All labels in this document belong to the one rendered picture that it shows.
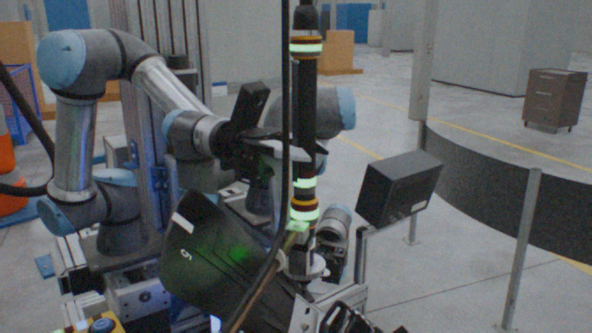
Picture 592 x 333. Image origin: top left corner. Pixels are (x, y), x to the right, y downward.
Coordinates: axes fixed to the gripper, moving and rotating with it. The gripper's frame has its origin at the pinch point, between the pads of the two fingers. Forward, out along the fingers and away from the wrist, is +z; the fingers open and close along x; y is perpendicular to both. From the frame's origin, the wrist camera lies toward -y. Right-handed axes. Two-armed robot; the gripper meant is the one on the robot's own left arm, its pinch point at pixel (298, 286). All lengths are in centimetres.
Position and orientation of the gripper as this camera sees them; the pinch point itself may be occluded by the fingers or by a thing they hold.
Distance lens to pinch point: 90.1
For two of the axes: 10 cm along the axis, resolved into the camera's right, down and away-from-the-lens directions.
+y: 9.6, 1.8, -2.1
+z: -2.6, 3.2, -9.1
